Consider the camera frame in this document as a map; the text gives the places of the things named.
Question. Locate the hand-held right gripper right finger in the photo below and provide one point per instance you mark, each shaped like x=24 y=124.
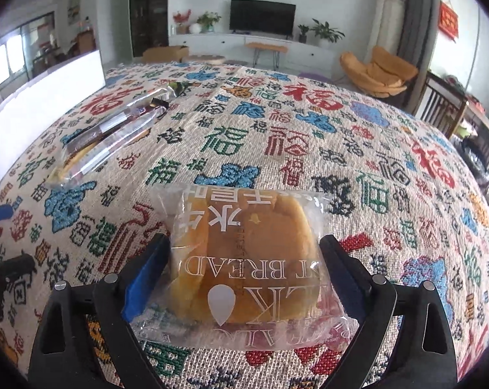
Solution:
x=345 y=279

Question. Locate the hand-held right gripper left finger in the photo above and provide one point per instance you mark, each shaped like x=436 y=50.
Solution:
x=141 y=287

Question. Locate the bread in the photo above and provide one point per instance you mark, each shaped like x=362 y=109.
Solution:
x=244 y=259

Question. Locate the long clear snack packet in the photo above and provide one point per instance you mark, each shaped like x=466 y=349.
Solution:
x=114 y=142

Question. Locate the clear packet with brown snack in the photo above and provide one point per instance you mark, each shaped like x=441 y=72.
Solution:
x=118 y=117

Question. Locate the black and clear candy packet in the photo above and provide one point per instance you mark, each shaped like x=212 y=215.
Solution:
x=183 y=87

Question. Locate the white box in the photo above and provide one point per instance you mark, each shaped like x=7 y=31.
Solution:
x=45 y=85

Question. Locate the printed woven blanket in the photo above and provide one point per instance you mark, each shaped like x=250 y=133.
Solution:
x=268 y=150

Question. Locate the sliding glass door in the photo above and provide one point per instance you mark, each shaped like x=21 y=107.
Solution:
x=21 y=48

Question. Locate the dark wooden chair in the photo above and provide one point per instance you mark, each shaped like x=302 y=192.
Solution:
x=441 y=101

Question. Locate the purple floor mat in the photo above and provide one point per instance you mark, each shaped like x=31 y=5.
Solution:
x=315 y=77

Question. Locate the orange lounge chair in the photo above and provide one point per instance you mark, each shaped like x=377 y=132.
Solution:
x=378 y=73

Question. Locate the cardboard box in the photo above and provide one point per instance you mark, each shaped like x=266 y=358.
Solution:
x=163 y=54

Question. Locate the round wooden tray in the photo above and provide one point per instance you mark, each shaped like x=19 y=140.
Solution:
x=206 y=58

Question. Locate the wooden stool with metal legs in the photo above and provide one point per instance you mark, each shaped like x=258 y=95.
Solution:
x=266 y=46

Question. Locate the large potted plant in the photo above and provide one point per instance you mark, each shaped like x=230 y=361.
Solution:
x=325 y=30

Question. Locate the small potted plant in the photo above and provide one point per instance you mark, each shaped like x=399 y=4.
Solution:
x=303 y=32

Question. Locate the white television cabinet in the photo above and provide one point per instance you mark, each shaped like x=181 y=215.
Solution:
x=212 y=46

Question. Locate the dark tall cabinet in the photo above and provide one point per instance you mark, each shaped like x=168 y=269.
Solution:
x=149 y=12

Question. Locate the white column air conditioner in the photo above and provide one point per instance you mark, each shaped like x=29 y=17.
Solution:
x=386 y=20

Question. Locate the white round vase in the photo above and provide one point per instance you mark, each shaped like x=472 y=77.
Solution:
x=195 y=28

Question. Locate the red flower plant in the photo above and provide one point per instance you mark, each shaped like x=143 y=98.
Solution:
x=182 y=18

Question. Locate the grey curtain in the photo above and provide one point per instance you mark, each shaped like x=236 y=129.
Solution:
x=422 y=20

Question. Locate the black television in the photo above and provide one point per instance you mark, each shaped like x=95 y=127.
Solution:
x=262 y=17

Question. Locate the leafy green potted plant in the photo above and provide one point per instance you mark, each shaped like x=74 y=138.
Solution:
x=208 y=20

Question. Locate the wall picture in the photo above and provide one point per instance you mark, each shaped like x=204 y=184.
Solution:
x=74 y=7

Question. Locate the red wall hanging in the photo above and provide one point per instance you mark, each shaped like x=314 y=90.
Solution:
x=448 y=20

